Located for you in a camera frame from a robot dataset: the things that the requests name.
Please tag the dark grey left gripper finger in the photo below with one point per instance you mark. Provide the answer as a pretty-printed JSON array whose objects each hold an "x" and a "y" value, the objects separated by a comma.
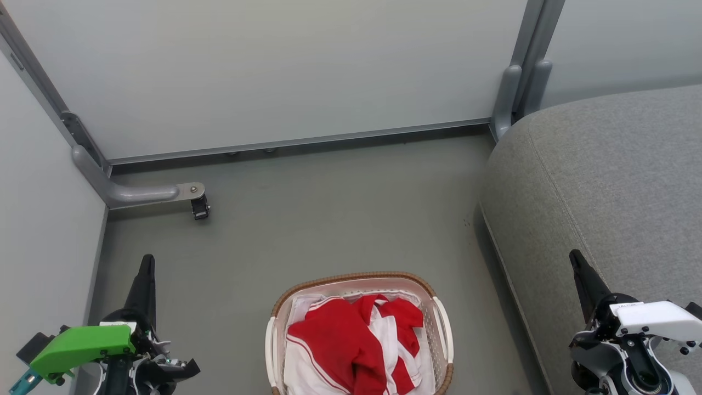
[{"x": 143, "y": 291}]

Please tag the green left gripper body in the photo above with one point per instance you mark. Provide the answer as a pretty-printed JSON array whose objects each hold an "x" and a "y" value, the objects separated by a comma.
[{"x": 82, "y": 345}]

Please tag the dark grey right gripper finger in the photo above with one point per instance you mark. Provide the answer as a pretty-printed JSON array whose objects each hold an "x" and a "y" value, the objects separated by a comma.
[{"x": 589, "y": 285}]

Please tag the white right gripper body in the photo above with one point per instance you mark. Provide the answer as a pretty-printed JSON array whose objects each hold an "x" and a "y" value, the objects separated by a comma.
[{"x": 652, "y": 318}]

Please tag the red and white jersey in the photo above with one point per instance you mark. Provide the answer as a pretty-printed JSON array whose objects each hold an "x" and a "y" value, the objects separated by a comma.
[{"x": 334, "y": 334}]

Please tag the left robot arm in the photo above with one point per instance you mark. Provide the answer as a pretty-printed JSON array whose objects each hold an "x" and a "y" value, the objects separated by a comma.
[{"x": 118, "y": 378}]

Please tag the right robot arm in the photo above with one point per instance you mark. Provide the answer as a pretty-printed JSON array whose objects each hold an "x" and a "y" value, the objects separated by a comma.
[{"x": 630, "y": 367}]

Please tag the grey fabric sofa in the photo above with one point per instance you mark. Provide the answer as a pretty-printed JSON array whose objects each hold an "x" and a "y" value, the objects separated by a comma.
[{"x": 598, "y": 186}]

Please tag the teal connector piece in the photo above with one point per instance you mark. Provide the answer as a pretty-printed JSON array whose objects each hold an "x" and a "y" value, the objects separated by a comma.
[{"x": 22, "y": 381}]

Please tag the grey partition foot with plate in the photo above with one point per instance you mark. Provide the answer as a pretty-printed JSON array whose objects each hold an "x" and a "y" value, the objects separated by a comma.
[{"x": 137, "y": 193}]

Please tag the black caster wheel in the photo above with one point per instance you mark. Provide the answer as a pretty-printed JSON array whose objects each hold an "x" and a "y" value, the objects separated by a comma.
[{"x": 200, "y": 208}]

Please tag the white laundry basket brown rim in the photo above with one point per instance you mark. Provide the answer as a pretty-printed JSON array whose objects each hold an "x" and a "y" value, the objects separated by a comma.
[{"x": 441, "y": 340}]

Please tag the grey curved partition foot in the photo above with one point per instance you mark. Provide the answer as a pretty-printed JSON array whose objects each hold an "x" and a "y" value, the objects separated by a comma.
[
  {"x": 538, "y": 82},
  {"x": 504, "y": 104}
]

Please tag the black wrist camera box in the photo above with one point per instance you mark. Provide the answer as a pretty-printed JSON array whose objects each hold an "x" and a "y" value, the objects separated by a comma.
[{"x": 33, "y": 343}]

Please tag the grey side panel rail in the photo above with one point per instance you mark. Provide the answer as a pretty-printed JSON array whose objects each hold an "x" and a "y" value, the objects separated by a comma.
[{"x": 97, "y": 263}]

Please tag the grey panel bottom rail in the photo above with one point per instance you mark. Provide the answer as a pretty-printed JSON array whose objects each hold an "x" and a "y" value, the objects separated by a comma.
[{"x": 301, "y": 140}]

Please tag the grey corner partition post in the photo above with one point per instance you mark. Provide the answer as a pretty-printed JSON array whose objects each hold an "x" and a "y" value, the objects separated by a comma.
[{"x": 38, "y": 77}]

